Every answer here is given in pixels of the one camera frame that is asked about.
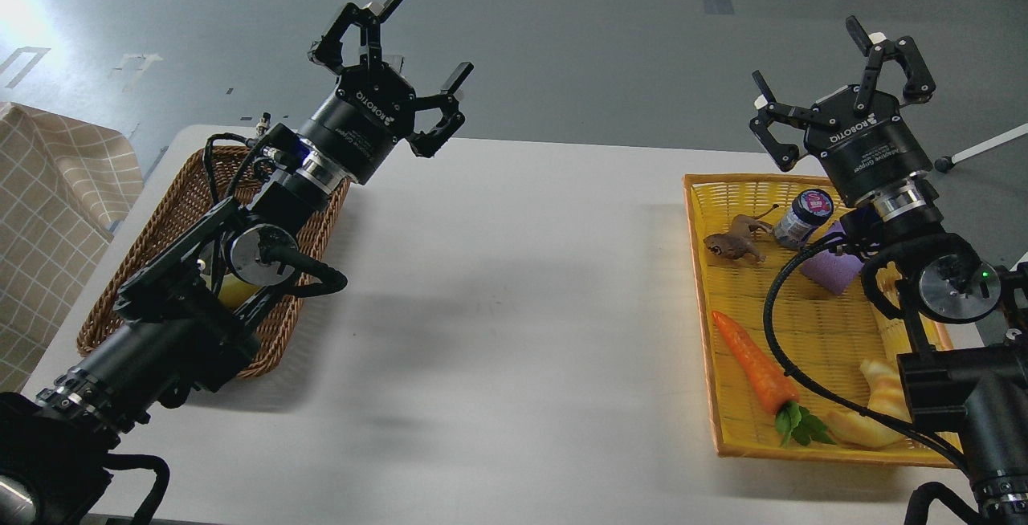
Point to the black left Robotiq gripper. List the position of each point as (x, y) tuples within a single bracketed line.
[(365, 124)]

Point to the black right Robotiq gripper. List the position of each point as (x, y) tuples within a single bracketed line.
[(867, 148)]

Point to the yellow tape roll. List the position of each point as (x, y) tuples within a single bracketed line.
[(233, 292)]

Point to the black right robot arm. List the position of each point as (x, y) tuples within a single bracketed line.
[(964, 377)]

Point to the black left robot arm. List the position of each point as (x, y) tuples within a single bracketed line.
[(190, 316)]

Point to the small jar with blue lid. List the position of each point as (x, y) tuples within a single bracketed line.
[(809, 211)]

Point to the white leg with black caster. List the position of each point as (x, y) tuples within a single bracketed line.
[(948, 162)]

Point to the purple foam block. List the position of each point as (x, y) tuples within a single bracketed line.
[(834, 272)]

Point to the brown toy frog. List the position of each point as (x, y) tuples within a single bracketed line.
[(739, 239)]

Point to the brown wicker basket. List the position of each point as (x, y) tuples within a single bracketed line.
[(185, 203)]

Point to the yellow plastic basket tray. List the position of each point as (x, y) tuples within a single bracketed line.
[(828, 335)]

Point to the orange toy carrot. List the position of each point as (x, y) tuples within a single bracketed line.
[(772, 388)]

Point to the beige checkered cloth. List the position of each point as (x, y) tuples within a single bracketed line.
[(65, 184)]

